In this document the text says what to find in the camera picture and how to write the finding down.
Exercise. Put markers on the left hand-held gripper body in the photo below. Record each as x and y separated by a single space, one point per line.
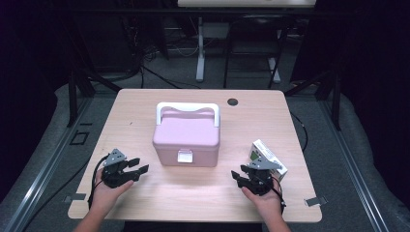
112 175

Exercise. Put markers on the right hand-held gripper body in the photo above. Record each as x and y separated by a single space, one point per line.
259 182

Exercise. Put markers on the white medicine box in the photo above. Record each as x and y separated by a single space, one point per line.
269 154

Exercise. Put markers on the person's left hand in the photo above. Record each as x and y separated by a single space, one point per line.
104 195

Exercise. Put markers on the person's right hand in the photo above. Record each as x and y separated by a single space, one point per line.
269 203

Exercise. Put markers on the grey tape strip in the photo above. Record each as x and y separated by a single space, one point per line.
74 197
316 201

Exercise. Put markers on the black metal stand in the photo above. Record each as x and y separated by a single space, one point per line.
336 103
73 96

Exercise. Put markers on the white desk leg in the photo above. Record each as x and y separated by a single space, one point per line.
200 54
275 71

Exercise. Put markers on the black chair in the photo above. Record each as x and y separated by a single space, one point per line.
254 35

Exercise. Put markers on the white desk top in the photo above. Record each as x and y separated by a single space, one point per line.
245 3

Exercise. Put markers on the metal floor rail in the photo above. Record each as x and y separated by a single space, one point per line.
354 174
42 174

